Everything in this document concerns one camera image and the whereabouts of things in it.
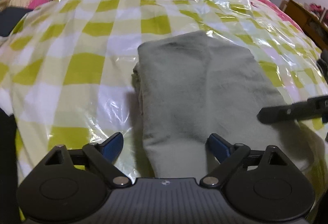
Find wooden tv cabinet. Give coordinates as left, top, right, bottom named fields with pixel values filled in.
left=280, top=0, right=327, bottom=50

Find black cloth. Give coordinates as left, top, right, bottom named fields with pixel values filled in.
left=0, top=111, right=21, bottom=223

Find grey-green pants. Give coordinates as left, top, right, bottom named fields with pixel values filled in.
left=134, top=31, right=314, bottom=179

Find green checkered plastic sheet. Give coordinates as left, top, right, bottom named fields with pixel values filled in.
left=0, top=0, right=328, bottom=204

